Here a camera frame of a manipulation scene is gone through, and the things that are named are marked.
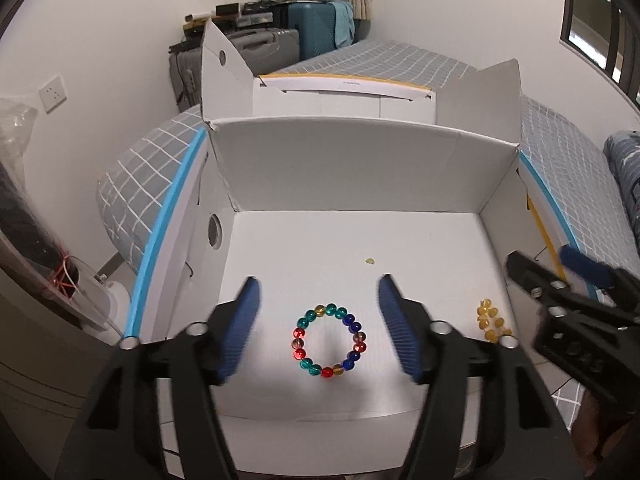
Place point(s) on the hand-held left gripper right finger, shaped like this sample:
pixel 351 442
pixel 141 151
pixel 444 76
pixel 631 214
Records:
pixel 399 330

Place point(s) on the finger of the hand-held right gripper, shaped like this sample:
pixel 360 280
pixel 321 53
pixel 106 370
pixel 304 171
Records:
pixel 587 265
pixel 525 272

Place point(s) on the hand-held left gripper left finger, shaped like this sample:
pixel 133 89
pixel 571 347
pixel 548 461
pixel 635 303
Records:
pixel 241 330

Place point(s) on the white and yellow cardboard box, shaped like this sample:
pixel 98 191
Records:
pixel 350 230

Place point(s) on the person's right hand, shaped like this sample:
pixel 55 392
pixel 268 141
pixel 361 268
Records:
pixel 587 427

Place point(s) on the black bundle with red band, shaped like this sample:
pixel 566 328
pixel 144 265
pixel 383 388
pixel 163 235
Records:
pixel 30 230

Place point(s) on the dark framed window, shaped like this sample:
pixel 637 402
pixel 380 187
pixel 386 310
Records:
pixel 600 10

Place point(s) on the dark grey suitcase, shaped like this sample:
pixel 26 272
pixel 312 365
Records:
pixel 185 75

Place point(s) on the grey checked bed sheet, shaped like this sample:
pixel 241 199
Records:
pixel 375 57

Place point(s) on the clear plastic bag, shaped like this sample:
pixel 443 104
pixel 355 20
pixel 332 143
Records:
pixel 17 125

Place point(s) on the teal suitcase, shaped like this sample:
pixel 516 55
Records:
pixel 312 30

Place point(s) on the teal towel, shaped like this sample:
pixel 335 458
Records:
pixel 343 22

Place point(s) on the stack of black devices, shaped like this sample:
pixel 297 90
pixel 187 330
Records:
pixel 250 15

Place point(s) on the white wall socket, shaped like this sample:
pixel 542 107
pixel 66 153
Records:
pixel 52 94

